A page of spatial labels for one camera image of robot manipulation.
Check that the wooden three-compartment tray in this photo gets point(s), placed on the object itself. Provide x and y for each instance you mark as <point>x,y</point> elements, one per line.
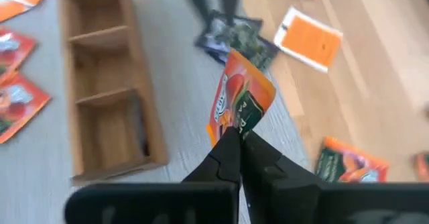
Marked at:
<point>100,38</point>

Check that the grey woven placemat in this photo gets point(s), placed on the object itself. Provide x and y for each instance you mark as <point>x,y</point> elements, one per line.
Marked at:
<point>187,90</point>

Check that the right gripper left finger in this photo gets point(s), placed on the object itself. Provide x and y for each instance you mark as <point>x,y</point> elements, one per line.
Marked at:
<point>221,163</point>

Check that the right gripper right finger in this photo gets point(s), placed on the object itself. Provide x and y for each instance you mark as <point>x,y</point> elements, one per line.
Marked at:
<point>268,170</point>

